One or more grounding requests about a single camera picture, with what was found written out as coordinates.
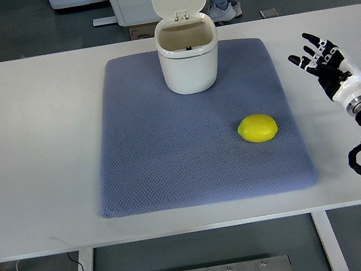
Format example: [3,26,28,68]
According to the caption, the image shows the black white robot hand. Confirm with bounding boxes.
[288,33,361,116]

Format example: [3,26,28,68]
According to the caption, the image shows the yellow lemon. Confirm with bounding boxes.
[237,114,278,143]

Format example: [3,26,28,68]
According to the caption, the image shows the white trash bin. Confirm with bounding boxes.
[155,10,218,95]

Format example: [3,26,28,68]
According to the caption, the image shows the grey floor socket plate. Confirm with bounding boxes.
[259,7,279,19]

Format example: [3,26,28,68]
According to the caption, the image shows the white sneakers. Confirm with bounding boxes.
[208,3,243,22]

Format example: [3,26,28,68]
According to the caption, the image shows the white right table leg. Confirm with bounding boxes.
[310,211,349,271]

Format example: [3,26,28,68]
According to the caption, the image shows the blue textured mat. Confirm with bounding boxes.
[100,38,318,218]

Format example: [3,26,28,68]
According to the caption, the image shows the cardboard box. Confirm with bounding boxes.
[128,22,157,41]

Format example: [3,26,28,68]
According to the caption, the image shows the white cabinet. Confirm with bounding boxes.
[88,0,166,32]

